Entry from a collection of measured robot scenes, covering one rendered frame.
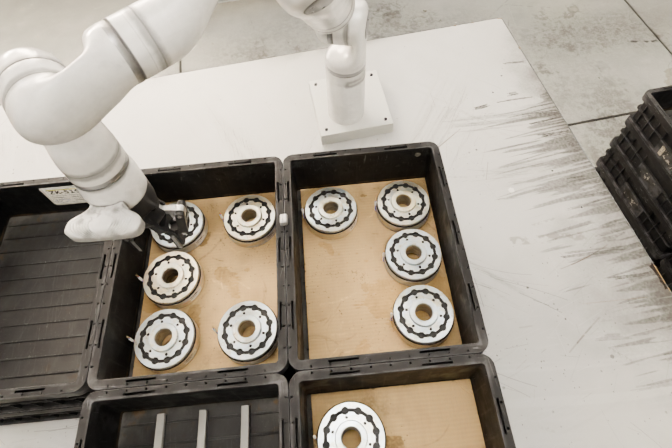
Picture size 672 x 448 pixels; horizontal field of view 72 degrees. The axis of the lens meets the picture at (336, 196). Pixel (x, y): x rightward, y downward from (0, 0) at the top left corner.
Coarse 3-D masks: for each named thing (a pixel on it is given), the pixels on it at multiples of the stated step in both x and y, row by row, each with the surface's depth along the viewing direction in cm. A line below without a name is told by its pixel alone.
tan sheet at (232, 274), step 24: (216, 216) 95; (216, 240) 92; (216, 264) 89; (240, 264) 89; (264, 264) 89; (216, 288) 86; (240, 288) 86; (264, 288) 86; (144, 312) 85; (192, 312) 84; (216, 312) 84; (168, 336) 82; (216, 336) 82; (192, 360) 80; (216, 360) 79; (264, 360) 79
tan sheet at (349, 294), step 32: (352, 192) 96; (320, 256) 89; (352, 256) 89; (416, 256) 88; (320, 288) 85; (352, 288) 85; (384, 288) 85; (448, 288) 84; (320, 320) 82; (352, 320) 82; (384, 320) 82; (320, 352) 79; (352, 352) 79
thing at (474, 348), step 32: (288, 160) 89; (288, 192) 87; (448, 192) 83; (288, 224) 82; (288, 256) 78; (288, 288) 75; (288, 320) 72; (480, 320) 71; (288, 352) 70; (384, 352) 69; (416, 352) 69; (448, 352) 70; (480, 352) 69
